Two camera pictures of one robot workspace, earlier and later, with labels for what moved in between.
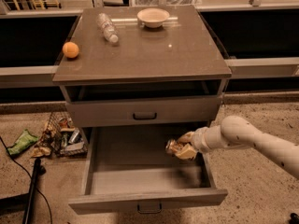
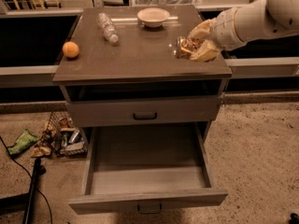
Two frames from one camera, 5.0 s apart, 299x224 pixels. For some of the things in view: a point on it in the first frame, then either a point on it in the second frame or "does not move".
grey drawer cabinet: (129, 75) does not move
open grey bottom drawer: (130, 168) does not move
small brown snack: (172, 147) to (181, 48)
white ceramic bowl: (153, 17) does not move
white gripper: (198, 141) to (226, 29)
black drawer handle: (144, 119) does not move
